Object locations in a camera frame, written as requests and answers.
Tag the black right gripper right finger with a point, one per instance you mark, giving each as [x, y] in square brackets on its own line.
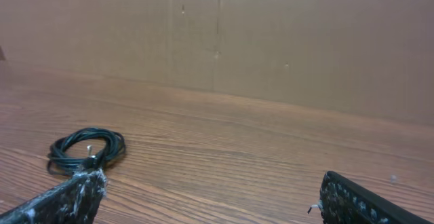
[342, 201]

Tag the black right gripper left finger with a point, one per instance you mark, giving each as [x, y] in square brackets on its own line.
[75, 201]

